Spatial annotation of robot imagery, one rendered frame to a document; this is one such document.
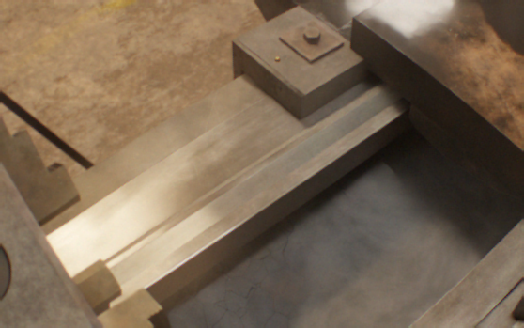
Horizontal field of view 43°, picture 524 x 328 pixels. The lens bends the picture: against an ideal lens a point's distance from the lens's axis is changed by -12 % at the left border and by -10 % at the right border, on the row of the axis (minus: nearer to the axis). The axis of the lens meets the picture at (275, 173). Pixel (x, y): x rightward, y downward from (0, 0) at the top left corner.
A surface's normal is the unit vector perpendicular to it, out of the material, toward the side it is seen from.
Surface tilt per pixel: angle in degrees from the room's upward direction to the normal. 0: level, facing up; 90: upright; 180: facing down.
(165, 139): 0
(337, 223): 15
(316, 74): 0
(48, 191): 49
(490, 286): 0
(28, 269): 26
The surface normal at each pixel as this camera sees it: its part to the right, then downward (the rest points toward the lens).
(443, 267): -0.19, -0.58
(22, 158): 0.49, 0.06
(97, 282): 0.22, -0.38
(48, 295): 0.34, -0.19
